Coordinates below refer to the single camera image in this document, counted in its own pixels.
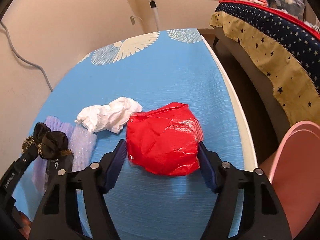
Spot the navy star bed cover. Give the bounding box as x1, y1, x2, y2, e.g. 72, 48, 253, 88
215, 0, 319, 92

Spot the red floral blanket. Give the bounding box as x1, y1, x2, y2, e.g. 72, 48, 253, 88
216, 0, 319, 43

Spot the grey wall cable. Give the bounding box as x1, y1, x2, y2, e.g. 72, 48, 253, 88
0, 20, 54, 93

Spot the beige star bed skirt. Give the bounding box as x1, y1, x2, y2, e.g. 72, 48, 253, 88
210, 11, 319, 125

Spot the person's left hand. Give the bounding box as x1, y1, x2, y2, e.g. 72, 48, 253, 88
18, 211, 32, 239

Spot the black gold patterned scrunchie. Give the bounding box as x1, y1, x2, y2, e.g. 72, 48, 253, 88
21, 122, 73, 160

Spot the red plastic ball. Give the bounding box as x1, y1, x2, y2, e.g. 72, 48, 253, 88
126, 102, 204, 177

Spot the white tissue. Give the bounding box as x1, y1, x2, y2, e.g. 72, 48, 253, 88
74, 96, 143, 134

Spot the clear plastic storage bin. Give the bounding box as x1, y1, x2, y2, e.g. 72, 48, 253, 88
268, 0, 305, 21

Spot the pink plastic trash bin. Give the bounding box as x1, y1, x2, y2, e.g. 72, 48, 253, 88
259, 121, 319, 237

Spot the wall power outlet plug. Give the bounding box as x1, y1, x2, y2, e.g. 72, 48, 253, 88
130, 15, 143, 25

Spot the white foam bubble sheet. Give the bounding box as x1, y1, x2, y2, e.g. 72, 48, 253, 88
32, 116, 97, 195

